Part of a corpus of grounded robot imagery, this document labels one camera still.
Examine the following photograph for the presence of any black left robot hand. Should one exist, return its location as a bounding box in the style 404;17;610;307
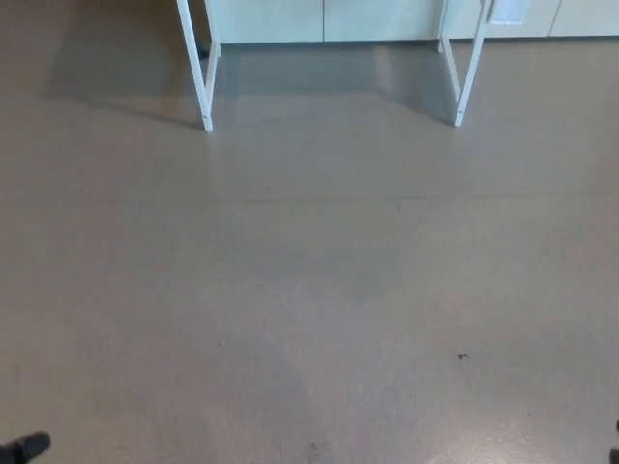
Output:
0;431;52;464

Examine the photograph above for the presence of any white desk leg frame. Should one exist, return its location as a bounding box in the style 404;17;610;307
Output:
438;0;495;129
175;0;223;133

